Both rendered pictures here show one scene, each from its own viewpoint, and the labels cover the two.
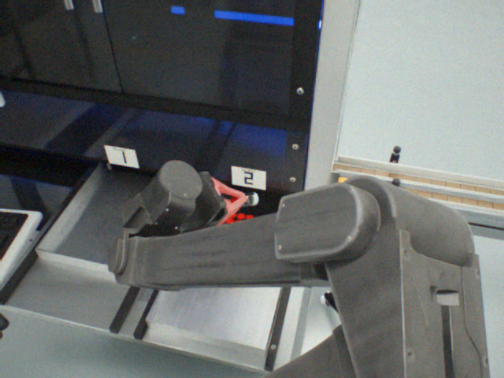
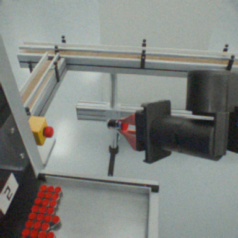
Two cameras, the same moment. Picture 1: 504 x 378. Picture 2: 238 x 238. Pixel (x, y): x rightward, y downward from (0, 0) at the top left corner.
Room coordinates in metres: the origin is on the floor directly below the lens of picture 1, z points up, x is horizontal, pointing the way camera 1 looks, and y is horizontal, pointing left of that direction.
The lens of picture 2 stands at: (0.57, 0.37, 1.57)
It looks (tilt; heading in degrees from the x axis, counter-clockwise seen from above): 42 degrees down; 263
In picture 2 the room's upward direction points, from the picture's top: straight up
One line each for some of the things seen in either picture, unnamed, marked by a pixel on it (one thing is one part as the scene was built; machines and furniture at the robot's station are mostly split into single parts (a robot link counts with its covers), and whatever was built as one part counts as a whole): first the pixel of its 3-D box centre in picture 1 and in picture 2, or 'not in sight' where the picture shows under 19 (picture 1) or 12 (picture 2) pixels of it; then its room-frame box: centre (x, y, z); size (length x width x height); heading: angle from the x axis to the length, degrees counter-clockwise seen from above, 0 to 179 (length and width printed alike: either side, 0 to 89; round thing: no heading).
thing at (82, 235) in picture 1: (116, 213); not in sight; (0.80, 0.36, 0.90); 0.34 x 0.26 x 0.04; 166
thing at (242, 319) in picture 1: (227, 272); (88, 224); (0.61, 0.06, 0.90); 0.34 x 0.26 x 0.04; 165
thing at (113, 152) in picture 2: not in sight; (113, 152); (0.43, -0.88, 0.07); 0.50 x 0.08 x 0.14; 76
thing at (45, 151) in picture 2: not in sight; (33, 150); (0.81, -0.26, 0.87); 0.14 x 0.13 x 0.02; 166
